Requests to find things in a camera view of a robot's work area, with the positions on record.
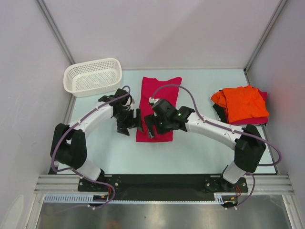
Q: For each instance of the aluminium left corner post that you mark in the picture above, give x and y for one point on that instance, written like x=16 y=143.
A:
x=55 y=30

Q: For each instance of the orange t shirt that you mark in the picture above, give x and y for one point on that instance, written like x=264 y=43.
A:
x=243 y=102

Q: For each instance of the aluminium front frame rail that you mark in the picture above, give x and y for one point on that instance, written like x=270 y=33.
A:
x=264 y=184

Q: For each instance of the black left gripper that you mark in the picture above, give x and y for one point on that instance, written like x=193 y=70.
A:
x=132 y=123

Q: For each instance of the white slotted cable duct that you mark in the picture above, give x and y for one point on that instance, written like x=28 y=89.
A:
x=100 y=199

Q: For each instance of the magenta folded t shirt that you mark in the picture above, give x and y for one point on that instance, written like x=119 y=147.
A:
x=250 y=120

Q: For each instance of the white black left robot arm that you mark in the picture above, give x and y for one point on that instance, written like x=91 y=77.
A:
x=69 y=145

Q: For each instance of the white perforated plastic basket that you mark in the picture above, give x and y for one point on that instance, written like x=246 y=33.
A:
x=93 y=77

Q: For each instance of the black t shirt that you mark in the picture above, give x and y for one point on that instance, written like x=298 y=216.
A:
x=221 y=112

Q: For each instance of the magenta t shirt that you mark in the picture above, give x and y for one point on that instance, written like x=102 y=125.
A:
x=250 y=120
x=149 y=86

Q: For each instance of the aluminium right corner post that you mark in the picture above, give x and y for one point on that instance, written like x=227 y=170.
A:
x=270 y=25

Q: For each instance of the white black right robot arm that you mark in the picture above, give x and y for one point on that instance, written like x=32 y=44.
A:
x=246 y=142

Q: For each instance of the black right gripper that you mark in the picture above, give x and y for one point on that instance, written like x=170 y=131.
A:
x=152 y=119

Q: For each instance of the aluminium corner post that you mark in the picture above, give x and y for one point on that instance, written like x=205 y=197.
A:
x=270 y=25
x=55 y=30

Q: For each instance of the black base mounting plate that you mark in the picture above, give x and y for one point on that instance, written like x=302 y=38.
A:
x=171 y=187

